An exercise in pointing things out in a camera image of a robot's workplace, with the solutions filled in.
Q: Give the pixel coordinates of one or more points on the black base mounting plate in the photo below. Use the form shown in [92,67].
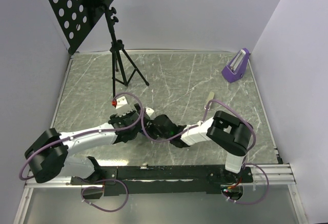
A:
[116,180]

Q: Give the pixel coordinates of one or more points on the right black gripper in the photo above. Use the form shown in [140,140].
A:
[148,128]

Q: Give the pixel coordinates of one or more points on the black perforated music stand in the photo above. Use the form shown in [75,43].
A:
[77,18]

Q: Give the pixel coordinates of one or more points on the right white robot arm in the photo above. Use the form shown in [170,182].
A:
[224,129]

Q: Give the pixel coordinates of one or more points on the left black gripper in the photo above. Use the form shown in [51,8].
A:
[123,117]

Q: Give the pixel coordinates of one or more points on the purple metronome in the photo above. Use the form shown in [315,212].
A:
[235,69]

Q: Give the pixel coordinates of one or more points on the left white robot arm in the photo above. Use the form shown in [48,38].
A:
[53,153]

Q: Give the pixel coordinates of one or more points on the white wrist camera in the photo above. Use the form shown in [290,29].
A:
[150,113]
[122,107]

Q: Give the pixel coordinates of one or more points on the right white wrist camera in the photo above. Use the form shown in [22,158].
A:
[150,113]

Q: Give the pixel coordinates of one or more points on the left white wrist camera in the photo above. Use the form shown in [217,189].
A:
[122,107]

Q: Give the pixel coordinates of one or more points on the aluminium rail frame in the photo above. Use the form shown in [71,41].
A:
[267,175]

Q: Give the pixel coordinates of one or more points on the beige white stapler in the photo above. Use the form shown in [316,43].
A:
[210,97]

